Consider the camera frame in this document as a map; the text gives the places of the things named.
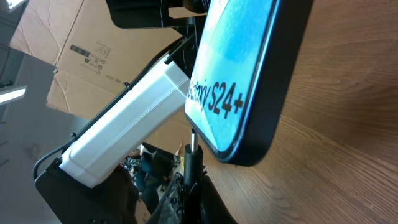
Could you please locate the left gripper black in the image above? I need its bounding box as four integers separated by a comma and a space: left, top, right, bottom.
106, 0, 211, 78

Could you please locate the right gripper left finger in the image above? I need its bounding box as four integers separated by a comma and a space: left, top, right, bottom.
146, 173, 184, 224

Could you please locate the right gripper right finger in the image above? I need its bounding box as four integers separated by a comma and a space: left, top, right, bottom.
200, 175, 237, 224

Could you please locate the black USB charging cable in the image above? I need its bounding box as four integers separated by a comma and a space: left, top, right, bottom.
182, 128, 206, 224

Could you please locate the Samsung Galaxy smartphone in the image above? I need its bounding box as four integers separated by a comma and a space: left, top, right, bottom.
185, 0, 313, 166

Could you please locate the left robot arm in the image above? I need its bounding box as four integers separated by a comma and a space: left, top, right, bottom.
33, 1, 210, 223

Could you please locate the brown cardboard box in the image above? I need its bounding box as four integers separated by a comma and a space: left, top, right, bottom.
9, 0, 187, 153

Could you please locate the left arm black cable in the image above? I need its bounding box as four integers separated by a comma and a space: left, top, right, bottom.
32, 37, 184, 181

